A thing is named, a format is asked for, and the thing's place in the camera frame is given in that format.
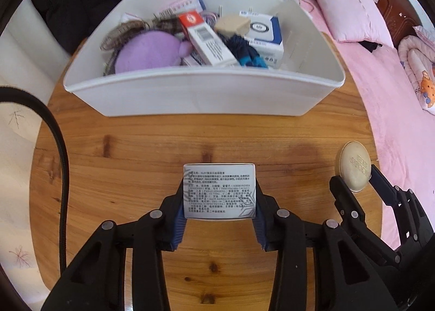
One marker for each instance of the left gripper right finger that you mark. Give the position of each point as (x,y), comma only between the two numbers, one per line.
(282,231)

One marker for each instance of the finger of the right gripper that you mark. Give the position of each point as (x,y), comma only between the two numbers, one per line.
(345,202)
(383,188)

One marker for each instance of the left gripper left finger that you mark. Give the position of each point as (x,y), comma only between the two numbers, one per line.
(160,230)

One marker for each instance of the beige oval soap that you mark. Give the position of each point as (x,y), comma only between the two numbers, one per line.
(353,165)

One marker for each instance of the white box with text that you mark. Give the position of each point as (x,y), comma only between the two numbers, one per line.
(223,191)

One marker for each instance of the blue floral drawstring pouch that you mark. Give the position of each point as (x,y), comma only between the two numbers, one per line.
(245,54)

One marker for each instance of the red white medicine box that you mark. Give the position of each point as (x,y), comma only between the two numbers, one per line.
(205,41)

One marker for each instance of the plaid fabric bow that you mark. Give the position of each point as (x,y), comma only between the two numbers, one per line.
(116,38)

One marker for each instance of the beige angular box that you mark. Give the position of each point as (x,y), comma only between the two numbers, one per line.
(232,24)

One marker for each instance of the pink bedspread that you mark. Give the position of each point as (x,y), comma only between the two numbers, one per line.
(402,131)

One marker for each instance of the folded cartoon quilt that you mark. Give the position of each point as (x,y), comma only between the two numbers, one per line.
(417,56)

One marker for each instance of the purple plush pad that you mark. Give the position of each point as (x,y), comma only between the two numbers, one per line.
(150,50)

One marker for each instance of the pink pillow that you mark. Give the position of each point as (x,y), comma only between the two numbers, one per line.
(355,21)

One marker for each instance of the blue white box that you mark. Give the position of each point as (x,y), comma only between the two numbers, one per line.
(265,36)

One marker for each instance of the white storage bin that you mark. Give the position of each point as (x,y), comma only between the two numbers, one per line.
(309,71)

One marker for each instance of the red grey medicine box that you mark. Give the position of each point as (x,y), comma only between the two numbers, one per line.
(179,7)

